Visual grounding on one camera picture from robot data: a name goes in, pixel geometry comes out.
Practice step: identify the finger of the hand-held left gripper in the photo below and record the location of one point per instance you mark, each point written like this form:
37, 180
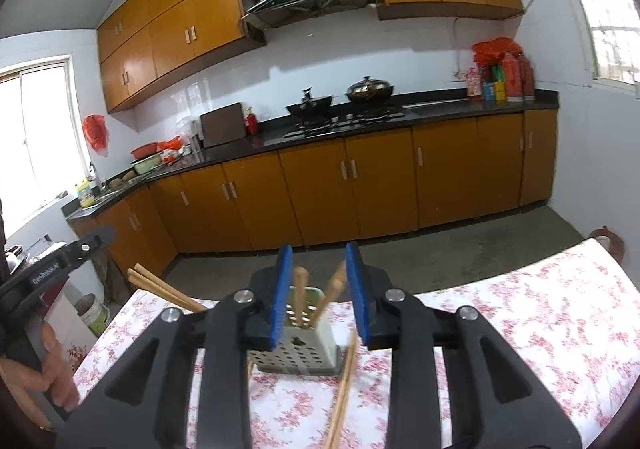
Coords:
92, 241

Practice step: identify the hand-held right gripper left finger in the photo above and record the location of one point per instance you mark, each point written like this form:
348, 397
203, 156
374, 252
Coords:
282, 294

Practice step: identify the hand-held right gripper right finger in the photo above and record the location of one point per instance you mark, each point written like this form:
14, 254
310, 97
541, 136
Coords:
357, 294

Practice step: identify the wooden chopstick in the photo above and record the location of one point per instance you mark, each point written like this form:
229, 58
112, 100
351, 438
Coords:
300, 289
348, 379
341, 394
332, 286
165, 293
249, 369
172, 290

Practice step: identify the green perforated utensil holder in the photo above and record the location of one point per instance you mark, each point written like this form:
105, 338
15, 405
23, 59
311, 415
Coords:
300, 359

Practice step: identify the person's left hand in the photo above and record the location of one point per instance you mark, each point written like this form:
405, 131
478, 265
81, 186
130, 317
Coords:
57, 369

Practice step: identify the dark sack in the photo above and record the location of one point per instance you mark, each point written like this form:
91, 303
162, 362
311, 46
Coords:
109, 279

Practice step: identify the yellow detergent bottle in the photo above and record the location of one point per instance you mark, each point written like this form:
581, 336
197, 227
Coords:
85, 196

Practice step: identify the steel sink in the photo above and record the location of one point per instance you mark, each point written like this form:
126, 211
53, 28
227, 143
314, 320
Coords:
107, 198

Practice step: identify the steel faucet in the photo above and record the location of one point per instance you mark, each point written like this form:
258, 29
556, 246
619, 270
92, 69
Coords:
92, 174

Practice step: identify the white plastic bucket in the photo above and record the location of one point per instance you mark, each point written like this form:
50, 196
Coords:
92, 316

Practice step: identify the green basin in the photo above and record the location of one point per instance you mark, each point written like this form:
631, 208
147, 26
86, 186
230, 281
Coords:
146, 165

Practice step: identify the red basin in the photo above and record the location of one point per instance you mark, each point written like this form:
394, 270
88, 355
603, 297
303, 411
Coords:
145, 150

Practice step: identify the red plastic bag on hook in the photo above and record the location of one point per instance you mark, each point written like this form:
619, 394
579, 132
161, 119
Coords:
95, 131

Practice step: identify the large sliding window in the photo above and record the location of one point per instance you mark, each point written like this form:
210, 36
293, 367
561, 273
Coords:
40, 139

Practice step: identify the wooden base cabinets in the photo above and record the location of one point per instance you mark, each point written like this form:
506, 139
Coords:
375, 179

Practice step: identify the red and white plastic bag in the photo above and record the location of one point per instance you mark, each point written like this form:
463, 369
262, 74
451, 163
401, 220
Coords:
170, 145

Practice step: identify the steel canister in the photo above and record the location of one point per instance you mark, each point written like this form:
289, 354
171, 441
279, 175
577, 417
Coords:
195, 141

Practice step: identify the pink floral tablecloth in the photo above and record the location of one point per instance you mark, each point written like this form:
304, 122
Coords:
500, 319

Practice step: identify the clear plastic bag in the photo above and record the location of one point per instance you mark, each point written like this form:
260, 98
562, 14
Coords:
190, 104

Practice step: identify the small red bottle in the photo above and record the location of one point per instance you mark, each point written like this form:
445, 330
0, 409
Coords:
251, 124

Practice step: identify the gas stove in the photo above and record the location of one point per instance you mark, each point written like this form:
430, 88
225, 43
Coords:
345, 121

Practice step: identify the dark cutting board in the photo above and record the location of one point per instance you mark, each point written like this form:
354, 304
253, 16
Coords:
222, 125

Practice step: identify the black wok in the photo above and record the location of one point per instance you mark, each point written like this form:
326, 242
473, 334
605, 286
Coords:
309, 107

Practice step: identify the lidded dark pot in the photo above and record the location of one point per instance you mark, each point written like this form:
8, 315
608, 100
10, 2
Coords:
370, 89

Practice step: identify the black kitchen countertop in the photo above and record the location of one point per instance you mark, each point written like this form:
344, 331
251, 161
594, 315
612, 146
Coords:
475, 105

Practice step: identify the red seasoning packet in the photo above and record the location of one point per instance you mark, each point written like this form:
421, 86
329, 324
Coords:
474, 85

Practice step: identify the green bottle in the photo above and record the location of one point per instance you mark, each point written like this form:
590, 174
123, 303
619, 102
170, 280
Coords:
497, 74

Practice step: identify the brown clay jar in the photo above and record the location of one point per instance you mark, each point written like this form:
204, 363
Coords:
612, 239

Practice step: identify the crumpled red plastic bag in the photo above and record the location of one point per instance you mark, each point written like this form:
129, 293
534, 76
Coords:
495, 49

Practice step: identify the barred window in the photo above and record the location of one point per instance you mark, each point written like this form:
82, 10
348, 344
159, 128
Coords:
615, 29

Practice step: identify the wooden wall cabinets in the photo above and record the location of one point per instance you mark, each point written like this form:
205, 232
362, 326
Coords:
200, 29

